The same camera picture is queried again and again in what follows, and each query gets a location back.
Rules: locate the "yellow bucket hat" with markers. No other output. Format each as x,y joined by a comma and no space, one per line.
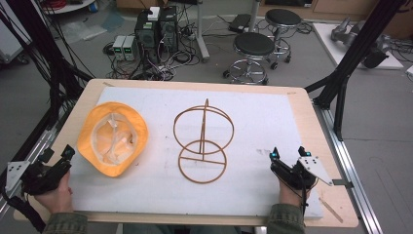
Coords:
97,113

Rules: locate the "black round stool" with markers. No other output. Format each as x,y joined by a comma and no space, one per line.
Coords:
283,17
254,44

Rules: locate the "grey metal post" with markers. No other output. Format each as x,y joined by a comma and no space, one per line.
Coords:
254,16

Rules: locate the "white round table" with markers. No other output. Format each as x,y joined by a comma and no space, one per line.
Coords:
69,6

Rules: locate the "black flat box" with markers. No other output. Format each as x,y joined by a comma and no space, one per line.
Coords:
239,22

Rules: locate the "clear plastic sheet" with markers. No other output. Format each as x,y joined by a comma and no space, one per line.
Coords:
86,31

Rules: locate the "small metal bracket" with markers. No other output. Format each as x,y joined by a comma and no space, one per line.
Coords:
343,183

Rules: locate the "black computer tower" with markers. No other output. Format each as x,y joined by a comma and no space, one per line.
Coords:
146,35
168,31

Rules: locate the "white foam mat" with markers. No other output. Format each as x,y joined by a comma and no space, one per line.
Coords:
259,130

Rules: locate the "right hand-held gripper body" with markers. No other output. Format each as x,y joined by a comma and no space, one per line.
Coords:
300,175

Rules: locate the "white floor board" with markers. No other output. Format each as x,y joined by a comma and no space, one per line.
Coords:
328,42

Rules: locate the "grey power supply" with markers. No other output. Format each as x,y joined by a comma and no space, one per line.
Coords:
130,48
119,47

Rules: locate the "grey table leg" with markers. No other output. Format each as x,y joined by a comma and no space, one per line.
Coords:
202,35

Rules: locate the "white box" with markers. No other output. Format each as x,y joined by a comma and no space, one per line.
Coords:
154,13

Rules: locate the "thin wooden stick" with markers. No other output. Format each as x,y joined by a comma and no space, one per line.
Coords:
331,210

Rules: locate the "aluminium rail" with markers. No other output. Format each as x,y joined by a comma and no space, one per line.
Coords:
39,146
349,162

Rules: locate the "person's right hand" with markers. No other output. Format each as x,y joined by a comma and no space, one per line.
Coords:
287,195

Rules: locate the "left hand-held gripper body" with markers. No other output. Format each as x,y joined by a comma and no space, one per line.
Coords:
35,177

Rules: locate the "person's left hand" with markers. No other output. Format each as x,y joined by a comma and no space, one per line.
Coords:
56,198

